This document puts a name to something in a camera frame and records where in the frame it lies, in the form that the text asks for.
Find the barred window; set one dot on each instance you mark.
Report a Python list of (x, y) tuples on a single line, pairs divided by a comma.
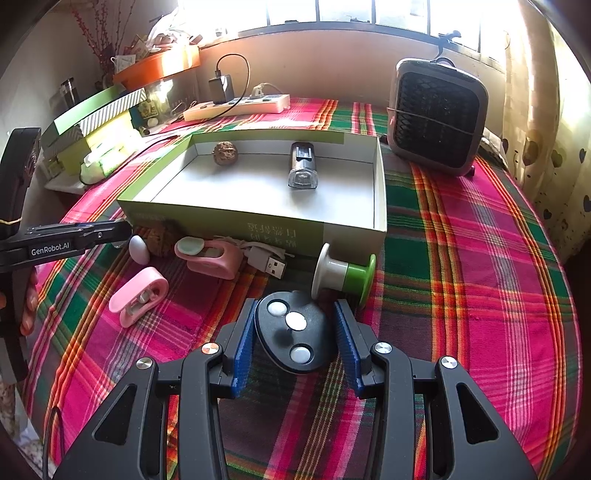
[(346, 11)]

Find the plaid blanket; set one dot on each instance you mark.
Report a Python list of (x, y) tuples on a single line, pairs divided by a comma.
[(461, 277)]

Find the oval three-button key fob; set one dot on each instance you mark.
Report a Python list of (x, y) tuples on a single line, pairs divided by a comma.
[(277, 332)]

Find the brown walnut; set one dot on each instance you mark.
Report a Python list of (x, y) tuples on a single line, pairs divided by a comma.
[(225, 153), (159, 237)]

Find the plain pink clipper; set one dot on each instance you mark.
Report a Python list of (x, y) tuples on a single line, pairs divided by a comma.
[(138, 281)]

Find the grey portable heater fan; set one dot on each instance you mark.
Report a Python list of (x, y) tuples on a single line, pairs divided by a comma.
[(436, 115)]

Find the black charger adapter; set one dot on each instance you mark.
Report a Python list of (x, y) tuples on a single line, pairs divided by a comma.
[(219, 90)]

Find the white plug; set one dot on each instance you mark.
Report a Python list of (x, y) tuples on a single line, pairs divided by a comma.
[(263, 91)]

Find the heart print curtain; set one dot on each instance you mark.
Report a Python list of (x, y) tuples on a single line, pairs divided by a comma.
[(545, 115)]

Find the white power strip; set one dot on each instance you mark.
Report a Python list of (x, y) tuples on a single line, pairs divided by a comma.
[(240, 107)]

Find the white plastic bag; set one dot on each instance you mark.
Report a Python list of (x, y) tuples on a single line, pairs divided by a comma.
[(173, 30)]

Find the clear plastic organizer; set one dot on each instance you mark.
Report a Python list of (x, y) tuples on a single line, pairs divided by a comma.
[(166, 99)]

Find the green tissue pack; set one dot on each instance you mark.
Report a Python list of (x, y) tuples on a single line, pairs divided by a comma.
[(108, 154)]

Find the pink clipper with green pad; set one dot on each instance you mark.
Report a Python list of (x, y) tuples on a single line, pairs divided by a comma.
[(217, 265)]

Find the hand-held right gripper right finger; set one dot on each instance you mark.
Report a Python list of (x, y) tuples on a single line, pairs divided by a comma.
[(347, 350)]

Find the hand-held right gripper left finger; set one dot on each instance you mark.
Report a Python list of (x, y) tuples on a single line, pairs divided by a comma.
[(242, 350)]

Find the person's left hand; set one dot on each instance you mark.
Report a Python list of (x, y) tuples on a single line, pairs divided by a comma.
[(30, 297)]

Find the green and white spool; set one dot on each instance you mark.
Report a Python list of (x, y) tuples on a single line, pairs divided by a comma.
[(341, 274)]

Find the green and white cardboard box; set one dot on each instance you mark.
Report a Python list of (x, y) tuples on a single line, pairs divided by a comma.
[(240, 194)]

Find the black window hook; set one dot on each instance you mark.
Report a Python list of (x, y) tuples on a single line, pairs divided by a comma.
[(447, 40)]

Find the orange box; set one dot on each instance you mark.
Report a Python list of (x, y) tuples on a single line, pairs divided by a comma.
[(157, 67)]

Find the black bike light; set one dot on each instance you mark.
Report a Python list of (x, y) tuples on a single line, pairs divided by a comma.
[(301, 166)]

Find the green striped gift box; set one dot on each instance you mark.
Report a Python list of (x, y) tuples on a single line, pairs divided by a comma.
[(92, 113)]

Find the red flower branches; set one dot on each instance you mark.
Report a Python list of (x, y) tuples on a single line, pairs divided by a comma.
[(104, 37)]

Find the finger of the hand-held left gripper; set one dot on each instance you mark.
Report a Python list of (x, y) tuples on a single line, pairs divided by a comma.
[(108, 233)]

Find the small white egg-shaped gadget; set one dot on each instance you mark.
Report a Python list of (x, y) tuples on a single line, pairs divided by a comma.
[(139, 251)]

